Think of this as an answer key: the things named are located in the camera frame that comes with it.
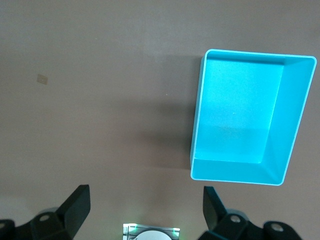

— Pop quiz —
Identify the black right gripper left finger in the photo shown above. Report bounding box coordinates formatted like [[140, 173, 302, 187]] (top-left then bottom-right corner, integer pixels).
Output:
[[0, 184, 91, 240]]

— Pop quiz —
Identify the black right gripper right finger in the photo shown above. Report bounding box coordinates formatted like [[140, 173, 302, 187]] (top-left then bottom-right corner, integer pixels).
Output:
[[202, 186, 304, 240]]

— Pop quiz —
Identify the cyan plastic bin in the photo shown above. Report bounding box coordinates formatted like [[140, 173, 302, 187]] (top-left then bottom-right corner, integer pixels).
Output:
[[189, 48, 318, 187]]

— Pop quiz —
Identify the square brown tape patch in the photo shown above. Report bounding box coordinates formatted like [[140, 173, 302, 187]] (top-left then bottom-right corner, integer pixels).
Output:
[[36, 74, 50, 85]]

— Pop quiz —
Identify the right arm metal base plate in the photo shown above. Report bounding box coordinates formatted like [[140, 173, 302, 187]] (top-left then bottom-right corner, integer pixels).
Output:
[[122, 223, 181, 240]]

